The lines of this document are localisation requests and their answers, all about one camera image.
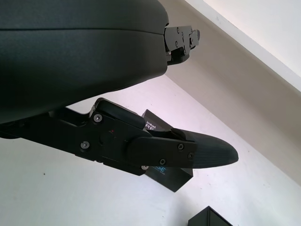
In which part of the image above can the black open box base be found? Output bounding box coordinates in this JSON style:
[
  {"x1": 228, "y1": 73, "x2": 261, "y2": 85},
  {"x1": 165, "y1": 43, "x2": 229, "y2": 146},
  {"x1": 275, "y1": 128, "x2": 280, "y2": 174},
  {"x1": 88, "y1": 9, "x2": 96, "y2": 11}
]
[{"x1": 188, "y1": 206, "x2": 232, "y2": 226}]

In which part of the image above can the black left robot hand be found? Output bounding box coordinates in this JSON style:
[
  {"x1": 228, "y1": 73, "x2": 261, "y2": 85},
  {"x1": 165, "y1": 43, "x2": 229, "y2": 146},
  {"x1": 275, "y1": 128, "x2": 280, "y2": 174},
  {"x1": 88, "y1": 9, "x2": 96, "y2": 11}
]
[{"x1": 0, "y1": 0, "x2": 239, "y2": 177}]

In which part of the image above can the black RealSense box lid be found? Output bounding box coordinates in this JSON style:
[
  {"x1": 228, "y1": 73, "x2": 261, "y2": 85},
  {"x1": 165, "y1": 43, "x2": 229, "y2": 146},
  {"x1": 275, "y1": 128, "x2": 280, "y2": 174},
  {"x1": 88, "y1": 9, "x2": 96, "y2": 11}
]
[{"x1": 141, "y1": 108, "x2": 194, "y2": 194}]

